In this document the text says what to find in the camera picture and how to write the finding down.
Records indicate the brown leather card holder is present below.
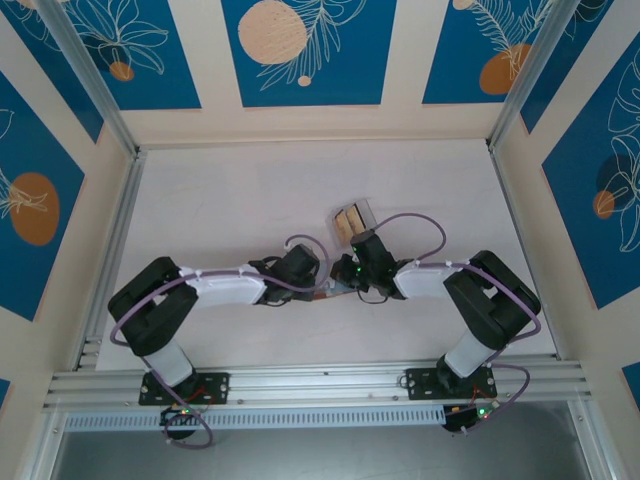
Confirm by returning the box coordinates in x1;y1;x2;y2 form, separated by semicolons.
312;282;362;304

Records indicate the clear plastic card box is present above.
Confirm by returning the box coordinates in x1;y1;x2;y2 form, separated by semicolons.
325;198;380;252

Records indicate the black controller board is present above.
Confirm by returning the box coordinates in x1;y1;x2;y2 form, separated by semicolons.
158;405;202;430
443;403;502;435

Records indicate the grey metal panel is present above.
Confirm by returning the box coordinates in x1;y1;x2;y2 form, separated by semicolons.
49;429;591;480

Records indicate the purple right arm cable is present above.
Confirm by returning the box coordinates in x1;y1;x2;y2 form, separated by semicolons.
372;213;544;436

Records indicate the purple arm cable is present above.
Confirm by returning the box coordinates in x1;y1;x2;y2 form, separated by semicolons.
110;234;331;450
372;213;544;436

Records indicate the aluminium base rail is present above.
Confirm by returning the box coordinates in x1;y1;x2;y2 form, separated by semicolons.
42;363;596;412

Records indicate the white slotted cable duct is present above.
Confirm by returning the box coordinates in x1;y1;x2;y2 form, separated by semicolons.
63;405;447;434

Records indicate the aluminium table side rail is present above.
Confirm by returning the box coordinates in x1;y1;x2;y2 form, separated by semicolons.
488;144;574;362
74;149;149;371

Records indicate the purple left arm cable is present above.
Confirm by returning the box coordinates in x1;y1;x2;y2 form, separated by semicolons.
110;234;331;450

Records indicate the aluminium frame post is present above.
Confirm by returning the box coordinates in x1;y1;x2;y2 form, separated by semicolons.
27;407;69;480
487;0;615;154
35;0;142;160
567;399;614;480

